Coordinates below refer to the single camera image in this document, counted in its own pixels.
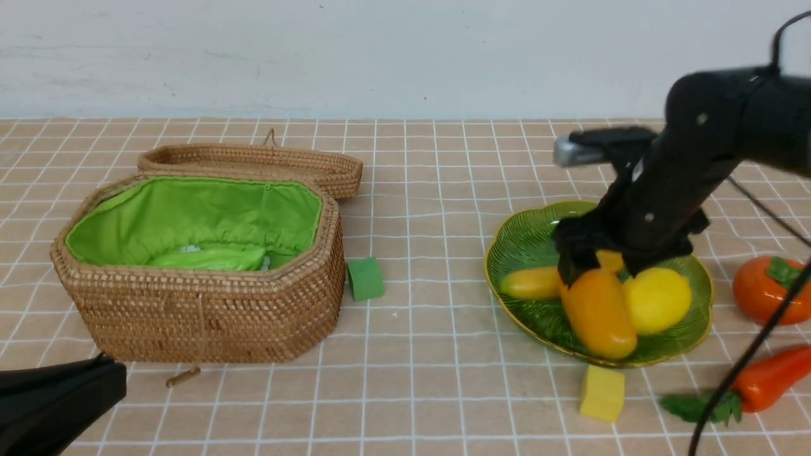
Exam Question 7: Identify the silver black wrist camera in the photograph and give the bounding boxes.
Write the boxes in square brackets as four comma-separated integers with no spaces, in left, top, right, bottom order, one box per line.
[552,126,658,170]

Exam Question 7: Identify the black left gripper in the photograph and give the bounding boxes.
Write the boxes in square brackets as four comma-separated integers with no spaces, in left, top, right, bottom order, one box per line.
[1,355,127,455]

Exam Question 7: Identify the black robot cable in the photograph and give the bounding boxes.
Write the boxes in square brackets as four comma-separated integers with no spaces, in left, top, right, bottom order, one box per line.
[687,9,811,456]

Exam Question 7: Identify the wooden basket toggle clasp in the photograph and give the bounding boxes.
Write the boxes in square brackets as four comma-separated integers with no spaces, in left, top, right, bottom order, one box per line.
[165,365,201,389]

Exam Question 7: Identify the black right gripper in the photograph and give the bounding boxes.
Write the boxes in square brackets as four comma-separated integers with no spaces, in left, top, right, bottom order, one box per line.
[552,205,710,288]

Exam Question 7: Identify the yellow toy lemon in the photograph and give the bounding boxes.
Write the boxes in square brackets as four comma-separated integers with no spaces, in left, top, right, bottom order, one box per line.
[623,267,692,336]

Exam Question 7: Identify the woven wicker basket green lining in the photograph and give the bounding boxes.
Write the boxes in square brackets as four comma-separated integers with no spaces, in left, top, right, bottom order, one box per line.
[50,172,345,364]

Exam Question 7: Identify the orange yellow toy mango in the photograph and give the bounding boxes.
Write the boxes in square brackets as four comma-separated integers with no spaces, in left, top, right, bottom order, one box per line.
[560,268,638,361]

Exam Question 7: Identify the woven wicker basket lid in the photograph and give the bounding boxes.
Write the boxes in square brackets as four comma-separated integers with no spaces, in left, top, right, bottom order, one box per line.
[137,129,363,200]

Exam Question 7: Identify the green toy cucumber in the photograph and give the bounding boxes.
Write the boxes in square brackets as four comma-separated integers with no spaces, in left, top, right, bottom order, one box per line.
[146,244,271,271]

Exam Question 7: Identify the green glass leaf plate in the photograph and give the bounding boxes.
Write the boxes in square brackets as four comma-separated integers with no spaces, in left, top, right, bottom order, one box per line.
[484,199,715,369]

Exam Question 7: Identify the yellow foam cube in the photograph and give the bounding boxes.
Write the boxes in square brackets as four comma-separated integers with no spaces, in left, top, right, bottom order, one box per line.
[578,365,625,422]

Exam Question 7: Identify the green foam cube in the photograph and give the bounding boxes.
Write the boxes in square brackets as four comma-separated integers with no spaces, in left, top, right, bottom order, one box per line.
[347,256,385,302]

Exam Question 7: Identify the yellow toy banana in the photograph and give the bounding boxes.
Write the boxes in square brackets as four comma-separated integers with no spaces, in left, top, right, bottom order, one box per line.
[498,250,625,300]

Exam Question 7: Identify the orange toy persimmon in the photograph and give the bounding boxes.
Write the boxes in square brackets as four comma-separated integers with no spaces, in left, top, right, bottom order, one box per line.
[732,256,803,326]

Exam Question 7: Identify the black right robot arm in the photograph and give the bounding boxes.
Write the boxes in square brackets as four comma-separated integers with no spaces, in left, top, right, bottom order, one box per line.
[552,66,810,285]

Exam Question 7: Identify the orange toy carrot green leaves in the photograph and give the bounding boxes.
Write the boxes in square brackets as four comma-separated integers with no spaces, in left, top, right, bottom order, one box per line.
[658,345,810,426]

